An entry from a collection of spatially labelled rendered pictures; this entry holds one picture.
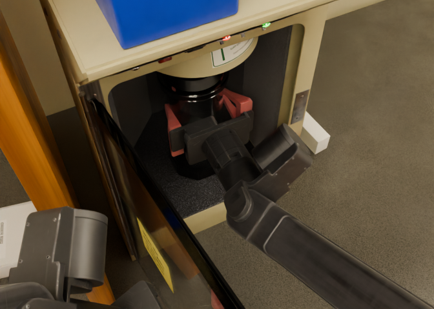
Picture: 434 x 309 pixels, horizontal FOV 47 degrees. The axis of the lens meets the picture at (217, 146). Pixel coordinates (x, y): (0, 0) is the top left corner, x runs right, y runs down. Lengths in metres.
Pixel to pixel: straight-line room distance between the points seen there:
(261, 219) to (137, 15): 0.32
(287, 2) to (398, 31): 0.94
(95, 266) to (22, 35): 0.67
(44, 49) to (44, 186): 0.59
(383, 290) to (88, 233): 0.27
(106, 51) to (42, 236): 0.16
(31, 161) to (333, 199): 0.65
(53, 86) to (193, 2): 0.78
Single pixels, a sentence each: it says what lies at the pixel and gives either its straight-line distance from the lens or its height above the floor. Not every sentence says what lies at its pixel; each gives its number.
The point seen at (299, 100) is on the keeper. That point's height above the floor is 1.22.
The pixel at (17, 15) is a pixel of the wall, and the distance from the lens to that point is 1.01.
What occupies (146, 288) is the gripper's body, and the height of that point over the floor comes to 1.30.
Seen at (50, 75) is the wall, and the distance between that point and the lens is 1.12.
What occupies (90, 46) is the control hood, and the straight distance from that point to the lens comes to 0.40.
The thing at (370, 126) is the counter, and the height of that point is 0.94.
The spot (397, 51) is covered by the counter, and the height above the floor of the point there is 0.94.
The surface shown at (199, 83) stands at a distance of 0.72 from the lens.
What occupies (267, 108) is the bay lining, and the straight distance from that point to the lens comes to 0.82.
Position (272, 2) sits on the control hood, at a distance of 0.43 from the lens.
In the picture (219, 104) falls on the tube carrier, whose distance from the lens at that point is 0.78.
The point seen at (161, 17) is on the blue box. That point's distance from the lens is 0.39.
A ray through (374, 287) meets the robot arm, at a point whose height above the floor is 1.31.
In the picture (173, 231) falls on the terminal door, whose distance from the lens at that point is 0.43.
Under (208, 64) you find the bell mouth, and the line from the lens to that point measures 0.63.
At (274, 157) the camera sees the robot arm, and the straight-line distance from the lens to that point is 0.67.
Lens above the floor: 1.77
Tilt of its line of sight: 53 degrees down
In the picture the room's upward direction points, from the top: straight up
